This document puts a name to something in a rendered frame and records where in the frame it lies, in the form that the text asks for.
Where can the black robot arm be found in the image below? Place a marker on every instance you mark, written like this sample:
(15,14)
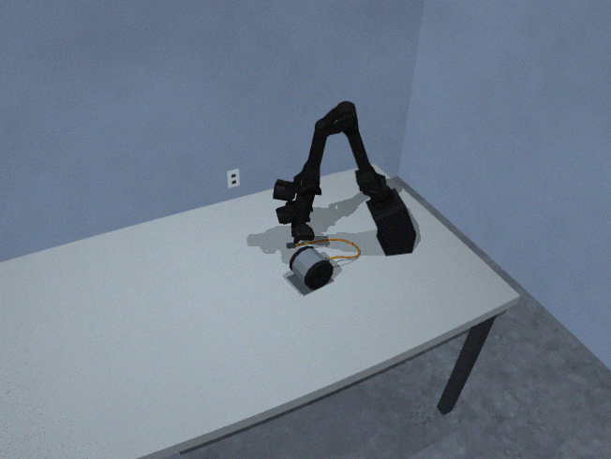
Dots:
(370,183)

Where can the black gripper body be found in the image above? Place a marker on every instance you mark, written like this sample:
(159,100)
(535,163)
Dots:
(303,232)

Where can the orange cable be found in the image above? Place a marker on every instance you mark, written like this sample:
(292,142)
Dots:
(293,245)

